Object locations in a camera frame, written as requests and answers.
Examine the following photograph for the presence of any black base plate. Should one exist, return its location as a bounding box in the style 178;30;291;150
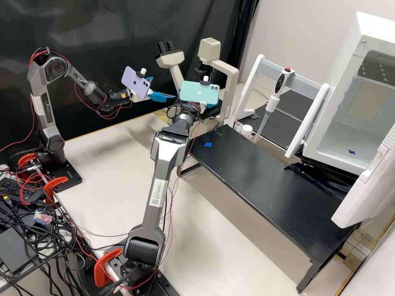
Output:
83;262;179;296
17;160;83;194

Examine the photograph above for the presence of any wrist camera phone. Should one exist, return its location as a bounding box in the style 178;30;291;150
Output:
179;75;221;105
121;66;155;101

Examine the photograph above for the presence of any small circuit board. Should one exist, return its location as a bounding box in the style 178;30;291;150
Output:
33;209;53;223

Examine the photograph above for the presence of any black power adapter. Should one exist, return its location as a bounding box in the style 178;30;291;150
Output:
0;177;45;204

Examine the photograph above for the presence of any white pipette stand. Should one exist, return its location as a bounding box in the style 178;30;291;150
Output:
231;54;331;158

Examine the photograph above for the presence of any black flat box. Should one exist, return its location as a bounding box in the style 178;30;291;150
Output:
0;227;39;273

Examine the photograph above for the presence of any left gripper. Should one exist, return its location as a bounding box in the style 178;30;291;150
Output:
145;76;177;103

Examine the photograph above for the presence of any cream microscope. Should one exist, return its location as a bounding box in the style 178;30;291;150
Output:
156;37;240;129

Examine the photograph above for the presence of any white incubator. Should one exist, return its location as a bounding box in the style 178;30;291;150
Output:
304;11;395;176

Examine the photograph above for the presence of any pipette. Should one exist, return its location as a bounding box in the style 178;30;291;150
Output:
253;66;295;144

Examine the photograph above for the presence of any black platform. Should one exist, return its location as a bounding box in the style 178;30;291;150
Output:
283;154;362;201
180;125;360;294
256;107;307;148
277;89;318;109

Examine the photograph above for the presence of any red clamp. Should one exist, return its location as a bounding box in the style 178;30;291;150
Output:
45;176;69;205
18;153;41;173
93;247;124;287

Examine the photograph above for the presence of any right wrist camera phone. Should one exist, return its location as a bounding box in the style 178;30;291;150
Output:
179;75;221;105

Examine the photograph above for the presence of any left wrist camera phone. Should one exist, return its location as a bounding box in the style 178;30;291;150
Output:
121;66;155;101

